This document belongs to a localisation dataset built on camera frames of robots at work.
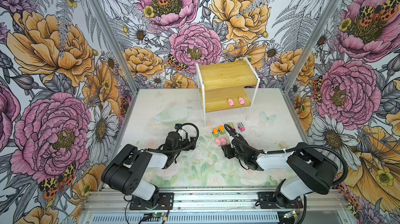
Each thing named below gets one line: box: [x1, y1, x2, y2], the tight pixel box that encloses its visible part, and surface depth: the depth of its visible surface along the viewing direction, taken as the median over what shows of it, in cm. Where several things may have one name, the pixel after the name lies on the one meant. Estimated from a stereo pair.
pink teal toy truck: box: [237, 121, 246, 132], surface depth 101 cm
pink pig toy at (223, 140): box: [219, 137, 228, 145], surface depth 94 cm
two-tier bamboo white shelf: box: [195, 56, 261, 128], surface depth 86 cm
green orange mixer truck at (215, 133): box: [212, 127, 220, 139], surface depth 98 cm
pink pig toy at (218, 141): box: [215, 138, 222, 147], surface depth 95 cm
